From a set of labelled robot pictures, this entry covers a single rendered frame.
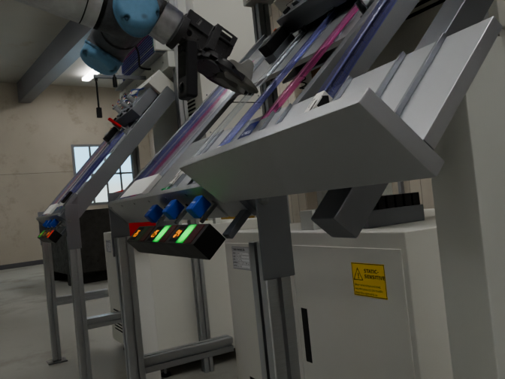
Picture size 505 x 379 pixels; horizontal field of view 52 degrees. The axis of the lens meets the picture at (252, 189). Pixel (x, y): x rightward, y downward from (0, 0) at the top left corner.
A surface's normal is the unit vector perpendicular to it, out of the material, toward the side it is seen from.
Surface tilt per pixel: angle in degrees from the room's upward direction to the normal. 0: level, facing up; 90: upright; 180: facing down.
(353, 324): 90
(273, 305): 90
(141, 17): 89
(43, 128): 90
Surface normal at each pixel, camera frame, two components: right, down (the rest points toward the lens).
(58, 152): 0.58, -0.08
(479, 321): -0.91, 0.08
